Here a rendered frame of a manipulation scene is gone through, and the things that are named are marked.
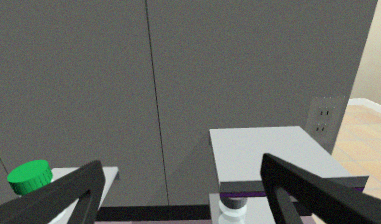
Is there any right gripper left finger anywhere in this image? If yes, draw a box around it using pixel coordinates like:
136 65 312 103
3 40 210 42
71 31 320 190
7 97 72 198
0 160 106 224

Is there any grey bottle with ribbed cap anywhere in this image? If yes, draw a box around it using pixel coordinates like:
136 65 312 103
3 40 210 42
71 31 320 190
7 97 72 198
218 198 247 224

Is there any clear glass bottle with green cap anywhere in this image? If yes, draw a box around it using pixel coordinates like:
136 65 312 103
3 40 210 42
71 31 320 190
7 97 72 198
7 160 67 224

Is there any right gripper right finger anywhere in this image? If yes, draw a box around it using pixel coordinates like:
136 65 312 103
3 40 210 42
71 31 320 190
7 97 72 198
260 153 381 224

